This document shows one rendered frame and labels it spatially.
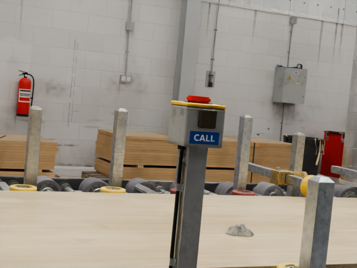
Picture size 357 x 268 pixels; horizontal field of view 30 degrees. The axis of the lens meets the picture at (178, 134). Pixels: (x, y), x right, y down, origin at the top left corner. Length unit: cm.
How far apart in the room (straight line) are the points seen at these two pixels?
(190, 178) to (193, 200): 4
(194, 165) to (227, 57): 822
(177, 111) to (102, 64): 745
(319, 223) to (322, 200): 4
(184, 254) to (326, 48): 924
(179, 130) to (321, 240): 35
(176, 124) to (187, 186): 10
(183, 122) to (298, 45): 892
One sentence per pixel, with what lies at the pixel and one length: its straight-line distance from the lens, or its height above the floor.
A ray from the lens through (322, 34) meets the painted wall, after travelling 1022.
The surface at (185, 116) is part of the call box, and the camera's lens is 105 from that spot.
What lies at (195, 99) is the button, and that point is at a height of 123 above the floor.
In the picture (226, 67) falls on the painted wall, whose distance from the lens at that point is 928.
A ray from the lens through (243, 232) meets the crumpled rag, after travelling 165.
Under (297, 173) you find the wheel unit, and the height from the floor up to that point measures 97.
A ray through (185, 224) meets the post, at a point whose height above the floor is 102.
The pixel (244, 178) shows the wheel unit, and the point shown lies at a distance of 240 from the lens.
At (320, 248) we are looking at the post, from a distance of 124.
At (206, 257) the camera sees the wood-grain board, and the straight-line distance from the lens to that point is 140.
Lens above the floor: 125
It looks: 4 degrees down
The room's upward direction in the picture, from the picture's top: 5 degrees clockwise
